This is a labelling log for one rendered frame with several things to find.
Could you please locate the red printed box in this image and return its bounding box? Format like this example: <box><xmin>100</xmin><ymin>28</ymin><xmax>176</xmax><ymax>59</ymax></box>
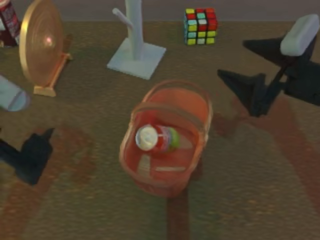
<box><xmin>0</xmin><ymin>0</ymin><xmax>22</xmax><ymax>48</ymax></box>

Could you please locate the brown woven basket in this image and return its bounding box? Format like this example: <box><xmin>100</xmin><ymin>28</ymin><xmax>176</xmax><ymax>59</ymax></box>
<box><xmin>118</xmin><ymin>79</ymin><xmax>213</xmax><ymax>199</ymax></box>

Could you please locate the golden round plate on stand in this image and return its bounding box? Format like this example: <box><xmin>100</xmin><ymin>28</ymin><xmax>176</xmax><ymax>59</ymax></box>
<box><xmin>19</xmin><ymin>0</ymin><xmax>64</xmax><ymax>83</ymax></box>

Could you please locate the white mug tree stand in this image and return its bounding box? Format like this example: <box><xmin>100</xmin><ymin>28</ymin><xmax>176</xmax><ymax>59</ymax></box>
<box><xmin>106</xmin><ymin>0</ymin><xmax>167</xmax><ymax>81</ymax></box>

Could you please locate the wooden plate stand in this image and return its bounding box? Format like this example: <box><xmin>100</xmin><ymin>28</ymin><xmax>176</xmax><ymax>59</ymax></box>
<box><xmin>33</xmin><ymin>34</ymin><xmax>74</xmax><ymax>98</ymax></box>

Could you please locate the white camera box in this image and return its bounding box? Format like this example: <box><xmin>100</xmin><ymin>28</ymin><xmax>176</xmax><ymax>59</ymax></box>
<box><xmin>279</xmin><ymin>14</ymin><xmax>319</xmax><ymax>57</ymax></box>

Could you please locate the green red metallic soda can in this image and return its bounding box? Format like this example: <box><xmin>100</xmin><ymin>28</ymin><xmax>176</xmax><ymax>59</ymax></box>
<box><xmin>135</xmin><ymin>124</ymin><xmax>181</xmax><ymax>154</ymax></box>

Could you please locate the multicoloured puzzle cube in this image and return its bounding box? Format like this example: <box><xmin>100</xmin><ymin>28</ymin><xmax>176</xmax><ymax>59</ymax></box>
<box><xmin>184</xmin><ymin>7</ymin><xmax>219</xmax><ymax>46</ymax></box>

